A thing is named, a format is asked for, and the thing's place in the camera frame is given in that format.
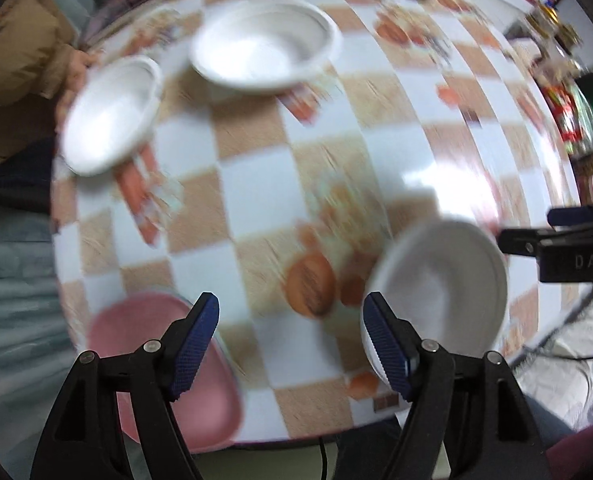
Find grey-green pleated cloth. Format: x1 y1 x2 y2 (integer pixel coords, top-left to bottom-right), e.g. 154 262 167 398
0 200 84 401

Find checkered printed tablecloth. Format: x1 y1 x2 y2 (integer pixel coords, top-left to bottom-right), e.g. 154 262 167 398
50 0 580 443

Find pink plastic plate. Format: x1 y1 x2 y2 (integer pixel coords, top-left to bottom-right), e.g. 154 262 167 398
88 291 246 454

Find person's dark trousers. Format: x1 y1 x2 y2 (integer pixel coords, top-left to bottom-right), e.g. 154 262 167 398
333 417 452 480

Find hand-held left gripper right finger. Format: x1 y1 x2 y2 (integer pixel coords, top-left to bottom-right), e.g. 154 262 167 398
364 291 552 480

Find shelf of colourful packets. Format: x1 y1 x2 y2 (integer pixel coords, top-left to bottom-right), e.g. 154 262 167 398
501 0 593 206

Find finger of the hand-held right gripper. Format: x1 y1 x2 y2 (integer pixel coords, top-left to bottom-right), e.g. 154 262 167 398
499 227 560 257
548 202 593 229

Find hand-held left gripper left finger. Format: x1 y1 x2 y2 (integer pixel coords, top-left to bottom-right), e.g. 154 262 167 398
29 292 222 480

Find white foam bowl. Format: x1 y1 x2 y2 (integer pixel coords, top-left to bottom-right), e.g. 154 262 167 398
58 56 163 177
361 219 510 393
190 0 343 94

